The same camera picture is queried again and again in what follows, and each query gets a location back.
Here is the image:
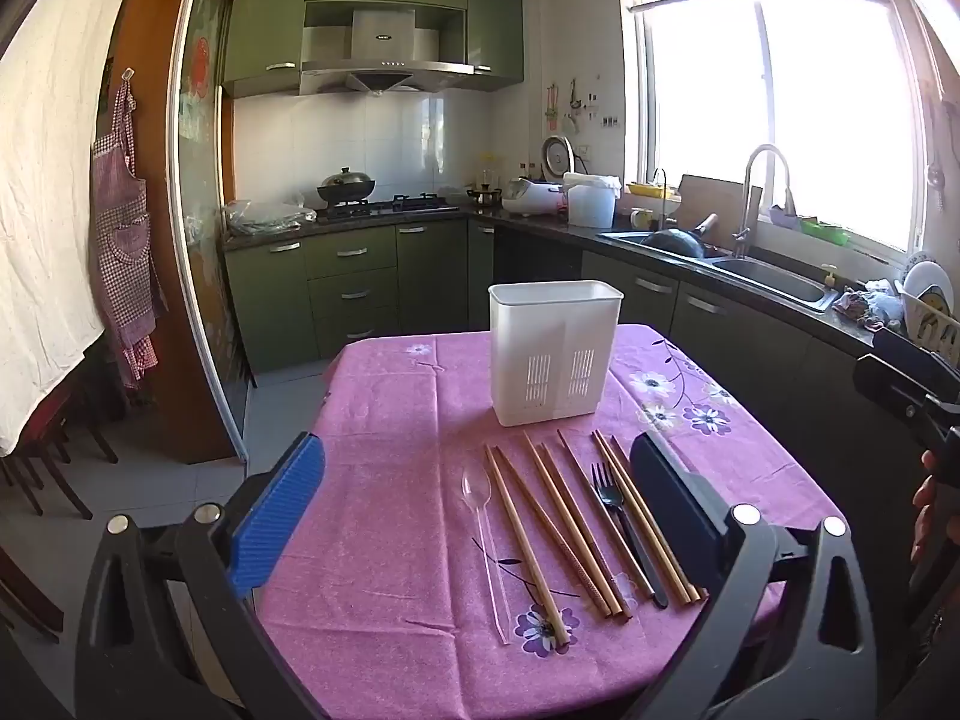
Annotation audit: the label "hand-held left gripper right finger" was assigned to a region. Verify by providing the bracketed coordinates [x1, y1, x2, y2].
[630, 431, 878, 720]

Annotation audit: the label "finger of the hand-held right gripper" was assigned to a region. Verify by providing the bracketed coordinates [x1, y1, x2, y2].
[853, 354, 947, 427]
[872, 328, 960, 389]

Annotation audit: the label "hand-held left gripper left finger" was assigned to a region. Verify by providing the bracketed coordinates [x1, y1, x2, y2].
[75, 431, 327, 720]

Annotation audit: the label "wooden chopstick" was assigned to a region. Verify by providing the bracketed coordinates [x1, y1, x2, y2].
[495, 447, 574, 644]
[556, 430, 656, 602]
[484, 445, 562, 652]
[540, 442, 634, 617]
[523, 433, 617, 622]
[592, 431, 694, 608]
[607, 436, 709, 602]

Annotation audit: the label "black plastic fork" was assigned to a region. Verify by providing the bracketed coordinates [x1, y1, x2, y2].
[591, 463, 670, 610]

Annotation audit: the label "clear plastic spoon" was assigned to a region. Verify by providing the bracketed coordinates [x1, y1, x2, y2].
[461, 457, 512, 646]

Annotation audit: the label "white plastic utensil holder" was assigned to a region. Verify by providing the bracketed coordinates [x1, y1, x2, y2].
[489, 280, 625, 427]

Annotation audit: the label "person's right hand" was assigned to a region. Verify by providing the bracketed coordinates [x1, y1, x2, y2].
[911, 450, 960, 565]

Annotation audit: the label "dish rack with plates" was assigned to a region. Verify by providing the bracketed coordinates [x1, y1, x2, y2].
[896, 259, 960, 365]

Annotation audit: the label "pink floral tablecloth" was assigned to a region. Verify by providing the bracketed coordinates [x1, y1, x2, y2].
[255, 324, 848, 720]

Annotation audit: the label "steel double sink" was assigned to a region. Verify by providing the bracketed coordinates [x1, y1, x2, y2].
[600, 229, 841, 312]

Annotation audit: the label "green basin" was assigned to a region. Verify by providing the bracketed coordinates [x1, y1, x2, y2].
[799, 216, 852, 247]

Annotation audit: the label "steel faucet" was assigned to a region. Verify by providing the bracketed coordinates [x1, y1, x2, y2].
[731, 144, 794, 260]

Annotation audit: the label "dark wooden chair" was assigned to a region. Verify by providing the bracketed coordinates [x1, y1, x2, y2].
[0, 382, 121, 518]

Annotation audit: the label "wooden cutting board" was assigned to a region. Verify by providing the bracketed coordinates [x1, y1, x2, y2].
[675, 175, 747, 233]

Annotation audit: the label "green lower cabinets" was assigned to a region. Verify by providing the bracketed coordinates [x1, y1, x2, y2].
[223, 219, 901, 466]

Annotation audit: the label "green cabinets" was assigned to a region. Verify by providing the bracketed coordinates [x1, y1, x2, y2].
[223, 0, 524, 98]
[223, 219, 901, 466]

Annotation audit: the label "kitchen window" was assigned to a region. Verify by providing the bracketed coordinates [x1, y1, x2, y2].
[619, 0, 946, 256]

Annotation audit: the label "white plastic bucket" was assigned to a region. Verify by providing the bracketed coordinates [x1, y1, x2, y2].
[562, 172, 622, 230]

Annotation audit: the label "clear plastic bag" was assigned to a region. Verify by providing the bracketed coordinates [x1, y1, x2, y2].
[223, 197, 316, 235]

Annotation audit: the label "checkered apron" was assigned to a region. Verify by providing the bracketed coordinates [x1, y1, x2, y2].
[91, 69, 160, 389]

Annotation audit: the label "glass sliding door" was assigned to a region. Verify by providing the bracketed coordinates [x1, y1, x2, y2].
[166, 0, 252, 466]

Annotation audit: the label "white rice cooker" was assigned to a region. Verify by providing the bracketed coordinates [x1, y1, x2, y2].
[501, 177, 567, 217]

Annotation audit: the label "black gas stove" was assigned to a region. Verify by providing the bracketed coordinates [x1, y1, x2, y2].
[315, 193, 460, 222]

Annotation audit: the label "black wok with lid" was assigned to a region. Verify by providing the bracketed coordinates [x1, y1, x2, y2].
[316, 167, 376, 205]

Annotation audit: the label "round white cooker lid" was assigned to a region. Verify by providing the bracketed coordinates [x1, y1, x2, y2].
[541, 135, 577, 181]

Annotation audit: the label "white hanging sheet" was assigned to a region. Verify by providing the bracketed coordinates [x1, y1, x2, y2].
[0, 0, 140, 458]

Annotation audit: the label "green upper cabinets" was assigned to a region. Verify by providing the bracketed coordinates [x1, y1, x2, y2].
[223, 0, 524, 98]

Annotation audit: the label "steel range hood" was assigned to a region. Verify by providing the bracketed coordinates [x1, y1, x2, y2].
[300, 6, 475, 97]

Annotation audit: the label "black wok with handle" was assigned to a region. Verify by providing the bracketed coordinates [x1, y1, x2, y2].
[641, 214, 719, 260]

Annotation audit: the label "wooden door frame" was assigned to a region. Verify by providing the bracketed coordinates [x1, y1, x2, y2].
[112, 0, 241, 466]

